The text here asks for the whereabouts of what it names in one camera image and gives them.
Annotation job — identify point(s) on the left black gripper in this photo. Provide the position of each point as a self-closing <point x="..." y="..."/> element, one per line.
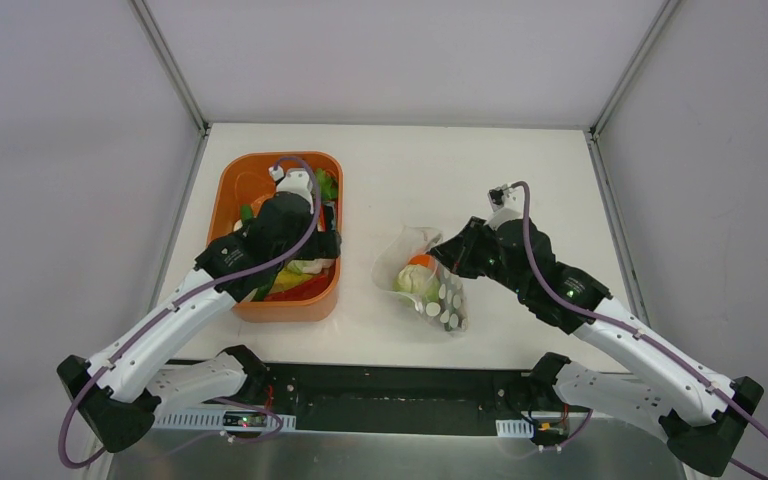
<point x="321" y="244"/>

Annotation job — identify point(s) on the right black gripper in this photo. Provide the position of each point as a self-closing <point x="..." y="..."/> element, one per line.
<point x="466" y="244"/>

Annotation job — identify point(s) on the orange fruit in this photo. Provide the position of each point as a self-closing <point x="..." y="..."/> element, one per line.
<point x="423" y="260"/>

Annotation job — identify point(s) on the long green cucumber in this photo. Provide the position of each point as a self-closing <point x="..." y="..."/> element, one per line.
<point x="448" y="305"/>

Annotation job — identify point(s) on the clear dotted zip bag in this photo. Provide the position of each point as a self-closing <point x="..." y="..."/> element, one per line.
<point x="411" y="241"/>

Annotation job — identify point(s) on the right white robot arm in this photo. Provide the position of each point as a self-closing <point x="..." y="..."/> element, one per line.
<point x="697" y="412"/>

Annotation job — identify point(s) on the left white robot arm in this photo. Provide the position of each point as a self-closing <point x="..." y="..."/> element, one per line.
<point x="122" y="390"/>

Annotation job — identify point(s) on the green lettuce leaf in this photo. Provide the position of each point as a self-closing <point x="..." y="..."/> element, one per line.
<point x="328" y="184"/>

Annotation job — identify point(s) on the yellow pepper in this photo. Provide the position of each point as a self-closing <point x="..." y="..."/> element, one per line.
<point x="288" y="279"/>

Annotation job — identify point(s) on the orange plastic tub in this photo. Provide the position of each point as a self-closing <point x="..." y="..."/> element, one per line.
<point x="246" y="181"/>

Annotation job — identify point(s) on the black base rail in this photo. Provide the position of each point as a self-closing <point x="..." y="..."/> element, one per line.
<point x="391" y="400"/>

